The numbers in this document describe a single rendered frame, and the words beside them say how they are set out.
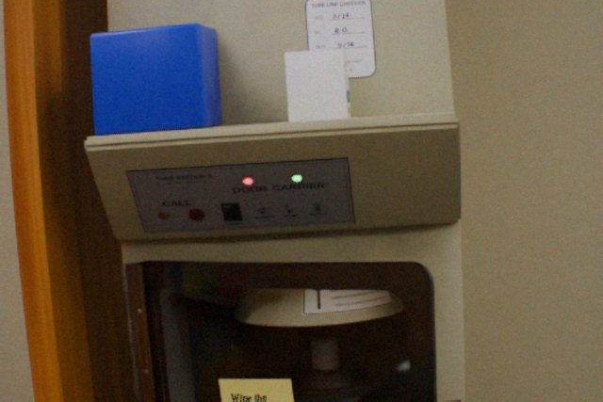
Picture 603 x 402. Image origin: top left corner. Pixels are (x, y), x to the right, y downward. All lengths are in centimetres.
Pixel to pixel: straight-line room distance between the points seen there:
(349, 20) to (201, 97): 18
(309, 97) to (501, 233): 58
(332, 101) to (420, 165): 9
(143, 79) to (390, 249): 28
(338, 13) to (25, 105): 30
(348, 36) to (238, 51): 10
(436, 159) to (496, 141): 53
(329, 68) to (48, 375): 38
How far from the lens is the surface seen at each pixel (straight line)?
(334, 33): 116
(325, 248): 117
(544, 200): 160
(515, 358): 163
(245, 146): 106
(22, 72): 112
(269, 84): 116
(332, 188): 110
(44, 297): 113
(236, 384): 114
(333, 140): 105
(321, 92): 108
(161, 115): 107
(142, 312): 118
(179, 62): 107
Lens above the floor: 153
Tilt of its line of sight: 3 degrees down
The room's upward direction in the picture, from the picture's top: 4 degrees counter-clockwise
